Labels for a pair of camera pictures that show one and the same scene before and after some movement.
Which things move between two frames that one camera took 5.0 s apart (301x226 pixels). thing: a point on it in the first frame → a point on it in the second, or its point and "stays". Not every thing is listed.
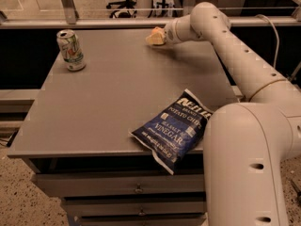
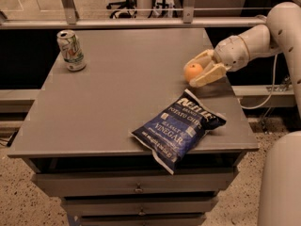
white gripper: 169,34 → 231,53
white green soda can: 71,50 stays
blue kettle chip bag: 174,134 stays
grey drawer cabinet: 73,128 stays
